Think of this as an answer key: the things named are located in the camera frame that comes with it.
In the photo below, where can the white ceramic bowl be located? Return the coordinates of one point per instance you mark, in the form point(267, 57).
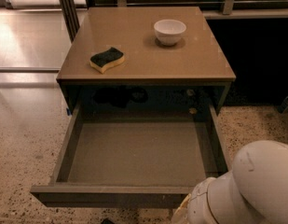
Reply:
point(169, 32)

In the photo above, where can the dark vertical metal post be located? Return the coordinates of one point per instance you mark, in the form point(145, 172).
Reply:
point(70, 17)

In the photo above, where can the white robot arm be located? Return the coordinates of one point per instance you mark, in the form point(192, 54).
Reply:
point(254, 191)

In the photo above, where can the grey top drawer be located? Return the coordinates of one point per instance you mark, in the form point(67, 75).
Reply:
point(134, 159)

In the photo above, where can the yellow foam padded gripper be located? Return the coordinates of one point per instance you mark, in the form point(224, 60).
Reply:
point(197, 204)

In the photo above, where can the small grey floor object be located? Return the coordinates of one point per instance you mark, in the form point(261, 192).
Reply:
point(283, 107)

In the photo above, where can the yellow green scrub sponge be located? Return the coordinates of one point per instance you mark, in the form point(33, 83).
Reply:
point(107, 59)

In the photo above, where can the brown drawer cabinet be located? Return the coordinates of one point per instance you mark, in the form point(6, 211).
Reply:
point(187, 76)

